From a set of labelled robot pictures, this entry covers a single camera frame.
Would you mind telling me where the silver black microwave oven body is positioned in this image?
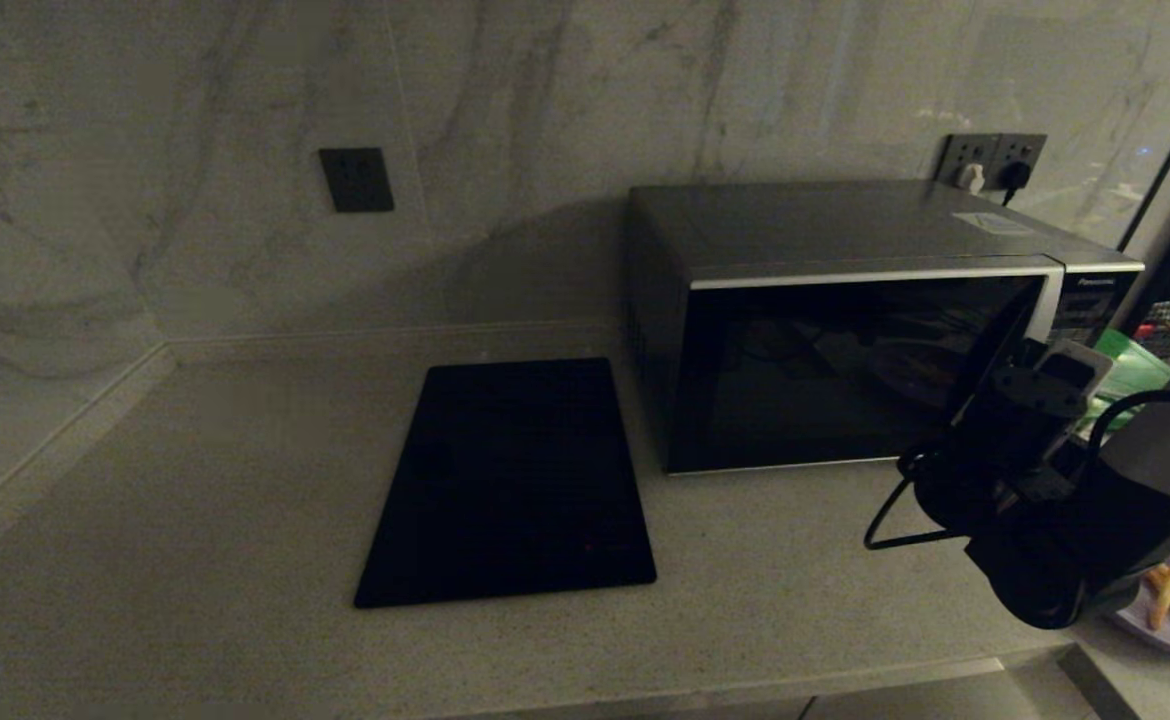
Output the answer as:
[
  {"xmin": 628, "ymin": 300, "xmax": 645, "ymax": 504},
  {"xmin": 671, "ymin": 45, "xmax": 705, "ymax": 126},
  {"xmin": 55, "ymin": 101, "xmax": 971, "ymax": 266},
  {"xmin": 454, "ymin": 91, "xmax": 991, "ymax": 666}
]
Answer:
[{"xmin": 625, "ymin": 180, "xmax": 1146, "ymax": 477}]

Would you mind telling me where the green cutting board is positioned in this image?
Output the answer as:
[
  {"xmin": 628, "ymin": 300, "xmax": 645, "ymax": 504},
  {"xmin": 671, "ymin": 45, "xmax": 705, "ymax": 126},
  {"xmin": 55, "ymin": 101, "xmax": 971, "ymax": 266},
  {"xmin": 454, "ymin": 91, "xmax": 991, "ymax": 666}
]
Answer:
[{"xmin": 1075, "ymin": 328, "xmax": 1170, "ymax": 433}]

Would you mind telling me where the beige cabinet front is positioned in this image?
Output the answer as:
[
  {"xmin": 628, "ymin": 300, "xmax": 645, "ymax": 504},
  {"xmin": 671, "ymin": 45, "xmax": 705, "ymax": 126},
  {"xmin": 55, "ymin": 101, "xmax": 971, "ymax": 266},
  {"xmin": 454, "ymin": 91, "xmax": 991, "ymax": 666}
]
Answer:
[
  {"xmin": 801, "ymin": 658, "xmax": 1096, "ymax": 720},
  {"xmin": 445, "ymin": 692, "xmax": 814, "ymax": 720}
]

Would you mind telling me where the black glass induction cooktop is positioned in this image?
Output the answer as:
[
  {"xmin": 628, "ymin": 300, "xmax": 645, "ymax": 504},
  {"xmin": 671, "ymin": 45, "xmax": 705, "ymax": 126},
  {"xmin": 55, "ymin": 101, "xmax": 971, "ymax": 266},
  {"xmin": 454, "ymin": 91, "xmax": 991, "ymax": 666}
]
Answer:
[{"xmin": 353, "ymin": 357, "xmax": 658, "ymax": 609}]

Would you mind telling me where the dark single wall socket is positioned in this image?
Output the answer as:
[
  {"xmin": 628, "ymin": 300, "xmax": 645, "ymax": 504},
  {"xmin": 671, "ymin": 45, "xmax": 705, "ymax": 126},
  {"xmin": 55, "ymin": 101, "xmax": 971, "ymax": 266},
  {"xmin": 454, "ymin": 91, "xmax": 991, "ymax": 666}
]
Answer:
[{"xmin": 319, "ymin": 148, "xmax": 396, "ymax": 213}]

